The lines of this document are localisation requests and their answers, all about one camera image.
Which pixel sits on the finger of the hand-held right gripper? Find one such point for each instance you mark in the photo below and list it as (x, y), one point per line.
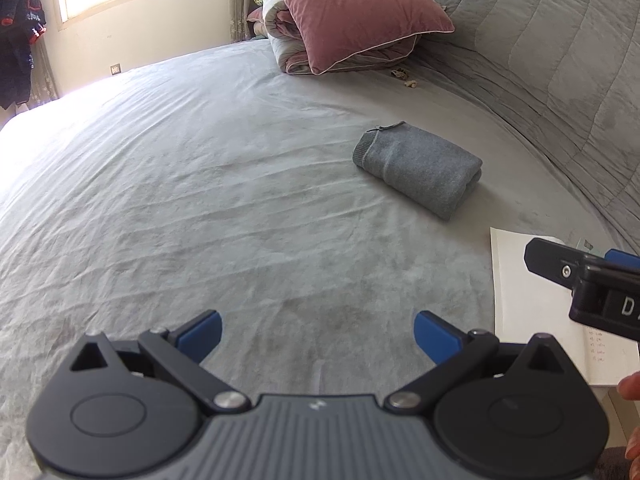
(550, 260)
(625, 260)

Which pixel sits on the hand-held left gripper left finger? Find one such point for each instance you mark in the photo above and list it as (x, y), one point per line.
(202, 332)

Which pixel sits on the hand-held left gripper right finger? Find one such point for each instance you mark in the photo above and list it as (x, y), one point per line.
(435, 337)

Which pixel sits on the grey knit sweater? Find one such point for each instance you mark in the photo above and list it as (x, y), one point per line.
(420, 170)

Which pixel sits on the dark hanging clothes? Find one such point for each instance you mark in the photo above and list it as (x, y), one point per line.
(20, 40)

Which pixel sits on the person's right hand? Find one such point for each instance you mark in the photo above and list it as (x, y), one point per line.
(635, 385)

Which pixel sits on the small printed card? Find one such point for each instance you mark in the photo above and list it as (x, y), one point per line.
(590, 246)

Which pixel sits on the white paper sheet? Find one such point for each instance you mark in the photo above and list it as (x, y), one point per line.
(530, 310)

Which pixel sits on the bed with grey sheet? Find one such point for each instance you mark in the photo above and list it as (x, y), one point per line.
(200, 185)

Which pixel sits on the grey quilted headboard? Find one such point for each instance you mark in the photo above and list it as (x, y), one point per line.
(550, 60)

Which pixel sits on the small beige trinket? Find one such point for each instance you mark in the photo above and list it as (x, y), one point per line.
(405, 77)

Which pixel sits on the beige lace curtain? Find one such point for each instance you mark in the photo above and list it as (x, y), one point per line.
(45, 75)

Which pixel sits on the folded grey pink quilt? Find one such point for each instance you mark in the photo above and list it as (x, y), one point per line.
(285, 40)

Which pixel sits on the small pink pillow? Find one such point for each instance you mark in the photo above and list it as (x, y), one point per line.
(256, 22)

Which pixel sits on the large pink velvet pillow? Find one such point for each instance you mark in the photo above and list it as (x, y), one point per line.
(350, 10)

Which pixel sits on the wall socket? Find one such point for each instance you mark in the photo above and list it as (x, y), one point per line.
(115, 69)

